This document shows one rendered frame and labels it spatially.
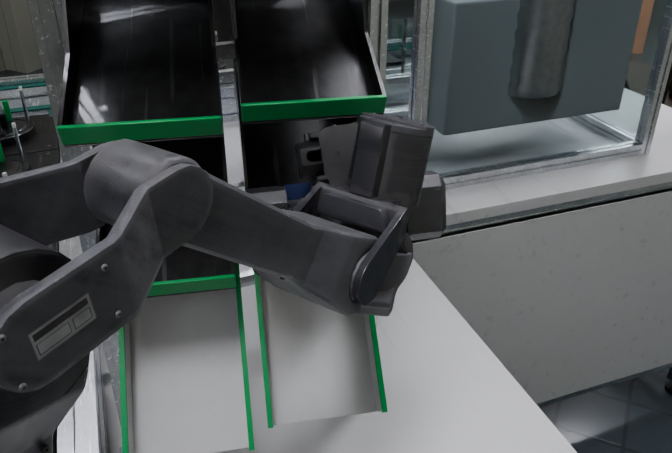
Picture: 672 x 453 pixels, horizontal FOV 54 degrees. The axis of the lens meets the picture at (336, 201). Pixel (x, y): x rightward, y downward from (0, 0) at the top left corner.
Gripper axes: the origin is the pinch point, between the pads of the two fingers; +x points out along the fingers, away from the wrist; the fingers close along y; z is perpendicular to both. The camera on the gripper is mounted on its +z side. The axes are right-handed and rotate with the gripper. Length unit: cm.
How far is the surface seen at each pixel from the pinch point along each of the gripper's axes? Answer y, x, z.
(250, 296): 8, 47, -29
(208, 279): 13.2, -3.3, -5.4
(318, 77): 0.9, 0.6, 12.2
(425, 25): -33, 69, 16
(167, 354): 19.0, 6.6, -17.4
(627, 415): -105, 99, -106
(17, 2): 148, 486, 47
